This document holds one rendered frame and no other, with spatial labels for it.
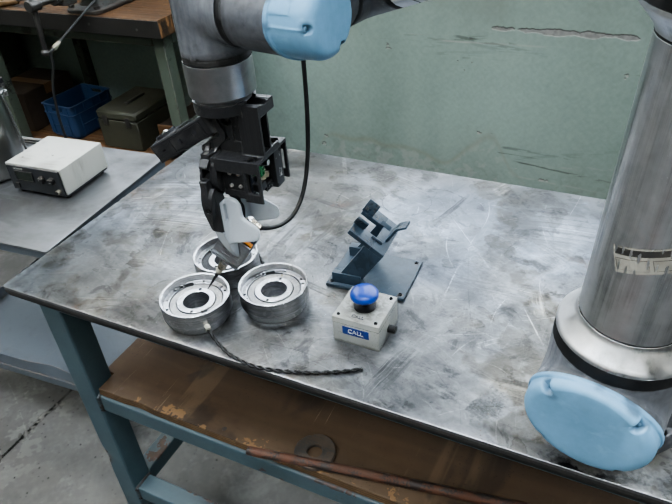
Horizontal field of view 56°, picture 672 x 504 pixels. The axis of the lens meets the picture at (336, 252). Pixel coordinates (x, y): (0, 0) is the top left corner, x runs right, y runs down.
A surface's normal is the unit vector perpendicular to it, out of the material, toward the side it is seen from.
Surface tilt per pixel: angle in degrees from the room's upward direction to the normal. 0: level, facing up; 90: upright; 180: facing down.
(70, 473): 0
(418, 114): 90
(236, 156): 0
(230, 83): 90
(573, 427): 97
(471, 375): 0
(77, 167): 90
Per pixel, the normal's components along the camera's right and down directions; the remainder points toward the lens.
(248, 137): -0.39, 0.56
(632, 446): -0.57, 0.61
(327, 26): 0.81, 0.29
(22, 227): -0.07, -0.81
